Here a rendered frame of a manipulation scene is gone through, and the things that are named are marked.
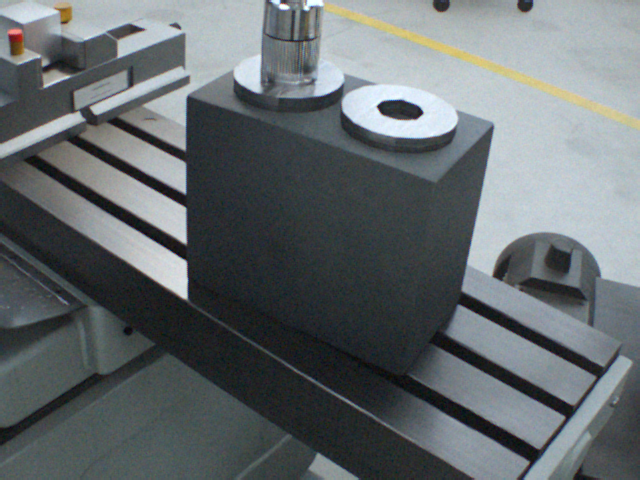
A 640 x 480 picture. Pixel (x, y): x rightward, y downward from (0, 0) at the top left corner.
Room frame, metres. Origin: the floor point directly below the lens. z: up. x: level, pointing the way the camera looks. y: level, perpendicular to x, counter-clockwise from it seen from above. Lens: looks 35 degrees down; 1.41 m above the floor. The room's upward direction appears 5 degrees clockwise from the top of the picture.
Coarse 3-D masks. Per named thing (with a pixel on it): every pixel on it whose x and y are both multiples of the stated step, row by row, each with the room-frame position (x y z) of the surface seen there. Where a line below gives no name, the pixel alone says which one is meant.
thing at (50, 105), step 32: (128, 32) 1.07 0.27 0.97; (160, 32) 1.04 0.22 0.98; (0, 64) 0.85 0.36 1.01; (32, 64) 0.85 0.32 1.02; (64, 64) 0.93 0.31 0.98; (128, 64) 0.97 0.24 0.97; (160, 64) 1.02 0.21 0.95; (0, 96) 0.84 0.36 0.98; (32, 96) 0.85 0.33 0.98; (64, 96) 0.89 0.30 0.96; (96, 96) 0.93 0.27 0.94; (128, 96) 0.96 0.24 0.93; (160, 96) 1.00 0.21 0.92; (0, 128) 0.81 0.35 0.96; (32, 128) 0.85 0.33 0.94; (64, 128) 0.87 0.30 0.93; (0, 160) 0.79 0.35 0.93
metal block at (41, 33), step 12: (0, 12) 0.91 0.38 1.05; (12, 12) 0.92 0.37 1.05; (24, 12) 0.92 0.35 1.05; (36, 12) 0.92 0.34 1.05; (48, 12) 0.92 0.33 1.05; (0, 24) 0.91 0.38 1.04; (12, 24) 0.90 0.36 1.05; (24, 24) 0.88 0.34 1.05; (36, 24) 0.90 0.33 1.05; (48, 24) 0.91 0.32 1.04; (0, 36) 0.91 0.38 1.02; (24, 36) 0.88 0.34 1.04; (36, 36) 0.90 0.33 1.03; (48, 36) 0.91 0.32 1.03; (60, 36) 0.92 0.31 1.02; (36, 48) 0.90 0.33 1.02; (48, 48) 0.91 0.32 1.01; (60, 48) 0.92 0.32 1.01; (48, 60) 0.91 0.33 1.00
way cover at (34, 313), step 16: (0, 256) 0.73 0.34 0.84; (16, 256) 0.74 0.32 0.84; (0, 272) 0.70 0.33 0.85; (16, 272) 0.70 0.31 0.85; (32, 272) 0.71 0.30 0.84; (0, 288) 0.66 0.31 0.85; (16, 288) 0.67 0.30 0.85; (32, 288) 0.68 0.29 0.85; (48, 288) 0.68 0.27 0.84; (64, 288) 0.69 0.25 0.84; (0, 304) 0.63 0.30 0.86; (16, 304) 0.64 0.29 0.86; (32, 304) 0.65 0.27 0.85; (48, 304) 0.65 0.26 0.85; (64, 304) 0.66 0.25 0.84; (80, 304) 0.67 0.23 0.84; (0, 320) 0.60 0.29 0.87; (16, 320) 0.61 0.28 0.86; (32, 320) 0.62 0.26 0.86
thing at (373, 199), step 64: (256, 64) 0.67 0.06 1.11; (320, 64) 0.68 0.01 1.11; (192, 128) 0.63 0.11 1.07; (256, 128) 0.60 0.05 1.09; (320, 128) 0.59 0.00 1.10; (384, 128) 0.57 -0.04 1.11; (448, 128) 0.59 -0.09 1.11; (192, 192) 0.63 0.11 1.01; (256, 192) 0.60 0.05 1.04; (320, 192) 0.57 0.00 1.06; (384, 192) 0.55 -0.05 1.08; (448, 192) 0.55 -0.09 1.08; (192, 256) 0.63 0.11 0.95; (256, 256) 0.60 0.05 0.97; (320, 256) 0.57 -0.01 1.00; (384, 256) 0.54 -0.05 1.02; (448, 256) 0.58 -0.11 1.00; (320, 320) 0.56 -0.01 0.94; (384, 320) 0.54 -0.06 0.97
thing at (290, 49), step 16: (272, 16) 0.64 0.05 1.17; (320, 16) 0.65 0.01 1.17; (272, 32) 0.64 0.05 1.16; (288, 32) 0.63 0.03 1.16; (304, 32) 0.63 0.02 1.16; (320, 32) 0.65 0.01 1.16; (272, 48) 0.64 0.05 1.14; (288, 48) 0.63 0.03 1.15; (304, 48) 0.64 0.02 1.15; (272, 64) 0.64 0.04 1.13; (288, 64) 0.63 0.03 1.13; (304, 64) 0.64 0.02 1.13; (272, 80) 0.64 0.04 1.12; (288, 80) 0.63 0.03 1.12; (304, 80) 0.64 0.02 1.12
